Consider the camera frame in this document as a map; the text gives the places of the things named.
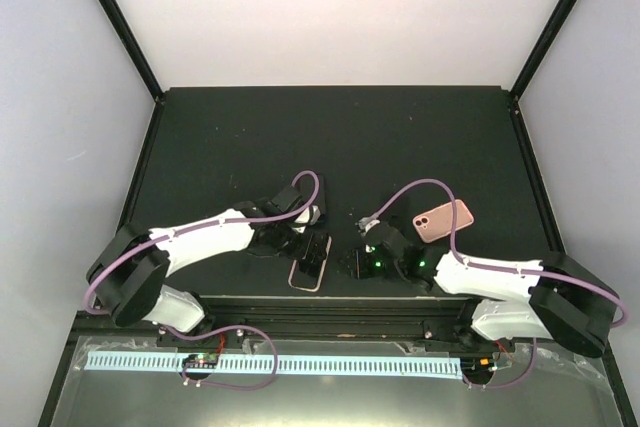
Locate pink phone case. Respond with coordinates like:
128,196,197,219
412,199,474,244

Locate black phone with dual camera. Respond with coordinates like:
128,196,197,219
312,174,328,226

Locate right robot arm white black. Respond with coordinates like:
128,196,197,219
347,217,619,358

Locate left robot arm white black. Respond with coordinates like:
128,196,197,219
84,171,332,346

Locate left circuit board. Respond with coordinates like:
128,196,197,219
182,353,219,369

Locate circuit board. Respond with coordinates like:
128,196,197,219
460,357,512,375
182,353,219,369

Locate right circuit board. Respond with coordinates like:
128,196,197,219
460,357,512,375

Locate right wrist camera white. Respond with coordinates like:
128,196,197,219
356,215,380,233

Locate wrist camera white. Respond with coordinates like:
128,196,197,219
356,215,380,233
292,205,321,233

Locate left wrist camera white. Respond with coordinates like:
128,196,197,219
292,205,321,233

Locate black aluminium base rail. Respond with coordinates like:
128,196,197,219
74,296,606,348

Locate white slotted cable duct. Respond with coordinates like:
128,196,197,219
84,351,463,380

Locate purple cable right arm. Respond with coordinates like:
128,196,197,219
372,178,630,392

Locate black frame post left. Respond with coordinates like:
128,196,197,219
97,0,164,102

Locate black frame post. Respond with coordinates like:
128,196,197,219
510,0,578,100
97,0,164,102

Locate black frame post right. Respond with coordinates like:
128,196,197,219
510,0,578,100

